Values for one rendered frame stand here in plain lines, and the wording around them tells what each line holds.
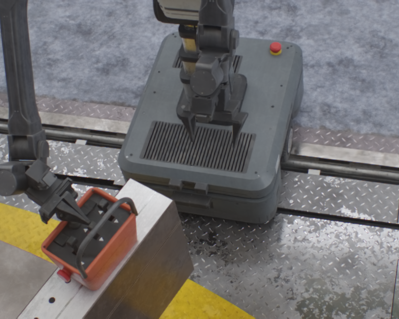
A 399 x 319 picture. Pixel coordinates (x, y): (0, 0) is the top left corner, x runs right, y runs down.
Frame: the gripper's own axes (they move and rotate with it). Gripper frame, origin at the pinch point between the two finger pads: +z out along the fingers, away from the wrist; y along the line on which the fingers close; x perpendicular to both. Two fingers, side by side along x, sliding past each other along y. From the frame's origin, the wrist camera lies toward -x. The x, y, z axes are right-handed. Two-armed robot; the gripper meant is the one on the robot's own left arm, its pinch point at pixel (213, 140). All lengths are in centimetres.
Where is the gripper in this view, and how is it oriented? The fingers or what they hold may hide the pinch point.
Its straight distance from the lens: 172.6
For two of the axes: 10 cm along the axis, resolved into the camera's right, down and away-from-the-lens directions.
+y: 9.6, 1.3, -2.5
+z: -0.1, 9.0, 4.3
